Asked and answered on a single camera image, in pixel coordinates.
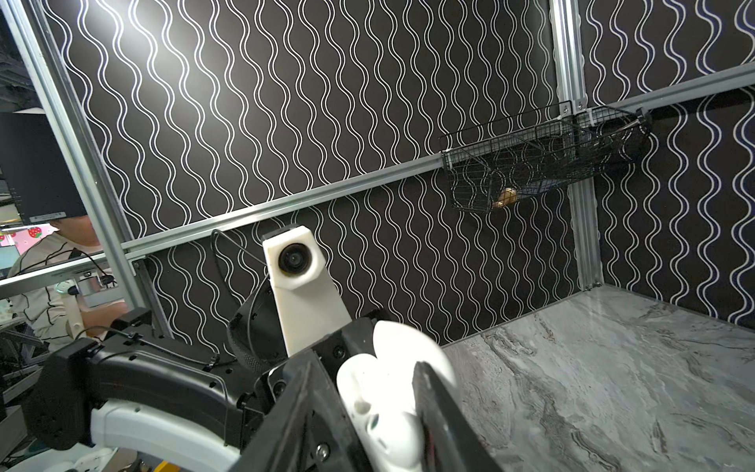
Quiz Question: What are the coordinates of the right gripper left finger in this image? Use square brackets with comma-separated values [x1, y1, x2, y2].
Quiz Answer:
[230, 349, 372, 471]

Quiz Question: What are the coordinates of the white round charging case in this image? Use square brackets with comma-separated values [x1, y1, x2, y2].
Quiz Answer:
[336, 321, 457, 471]

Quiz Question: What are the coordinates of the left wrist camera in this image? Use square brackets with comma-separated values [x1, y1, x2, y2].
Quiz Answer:
[263, 226, 351, 356]

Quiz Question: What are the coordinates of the person behind enclosure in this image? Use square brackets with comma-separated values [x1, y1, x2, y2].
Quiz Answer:
[9, 216, 130, 352]

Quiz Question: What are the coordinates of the brass object in basket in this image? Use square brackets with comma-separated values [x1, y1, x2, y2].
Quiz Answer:
[492, 187, 519, 210]

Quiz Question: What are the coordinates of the dark monitor outside enclosure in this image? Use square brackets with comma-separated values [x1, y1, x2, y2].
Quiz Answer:
[1, 112, 87, 225]

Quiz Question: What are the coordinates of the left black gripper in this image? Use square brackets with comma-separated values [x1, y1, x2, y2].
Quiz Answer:
[255, 315, 389, 413]

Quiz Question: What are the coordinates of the black wire wall basket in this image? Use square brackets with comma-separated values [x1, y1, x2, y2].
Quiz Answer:
[442, 101, 652, 214]

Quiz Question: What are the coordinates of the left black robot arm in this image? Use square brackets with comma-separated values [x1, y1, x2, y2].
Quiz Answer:
[23, 286, 387, 471]

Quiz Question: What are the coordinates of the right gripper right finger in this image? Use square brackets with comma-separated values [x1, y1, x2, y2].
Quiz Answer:
[412, 362, 501, 472]

